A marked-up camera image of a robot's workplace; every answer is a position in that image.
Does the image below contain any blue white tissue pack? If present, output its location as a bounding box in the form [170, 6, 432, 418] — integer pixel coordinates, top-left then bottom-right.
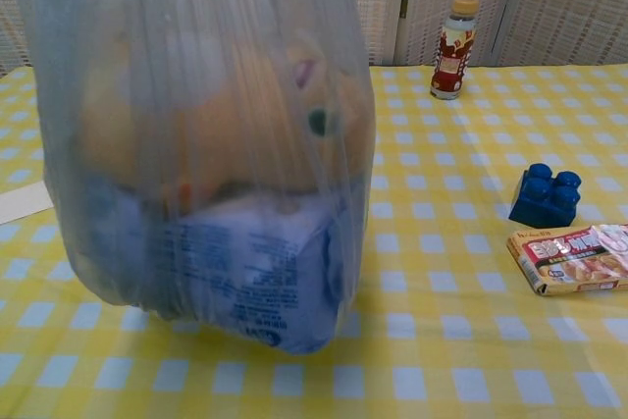
[78, 178, 367, 356]

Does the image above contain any orange plush toy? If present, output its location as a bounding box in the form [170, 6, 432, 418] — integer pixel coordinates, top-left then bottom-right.
[73, 40, 377, 204]

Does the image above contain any translucent plastic shopping bag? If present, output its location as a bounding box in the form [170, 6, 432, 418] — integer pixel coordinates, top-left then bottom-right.
[9, 0, 378, 356]

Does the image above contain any yellow-capped red label bottle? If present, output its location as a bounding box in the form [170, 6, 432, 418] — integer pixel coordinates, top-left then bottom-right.
[430, 0, 481, 101]

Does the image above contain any yellow white checkered tablecloth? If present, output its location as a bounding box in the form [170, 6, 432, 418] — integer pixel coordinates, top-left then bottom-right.
[0, 64, 628, 419]

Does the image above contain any blue plastic building block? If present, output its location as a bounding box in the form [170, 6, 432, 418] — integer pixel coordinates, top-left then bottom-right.
[508, 163, 583, 230]

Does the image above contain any yellow red curry box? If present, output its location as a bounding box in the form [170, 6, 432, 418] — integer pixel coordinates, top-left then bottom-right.
[506, 223, 628, 296]

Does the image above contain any white cardboard sheet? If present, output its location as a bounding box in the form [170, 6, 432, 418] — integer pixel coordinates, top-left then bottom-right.
[0, 182, 53, 226]

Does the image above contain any white lattice folding screen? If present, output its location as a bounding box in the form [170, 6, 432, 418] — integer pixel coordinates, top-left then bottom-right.
[0, 0, 628, 78]

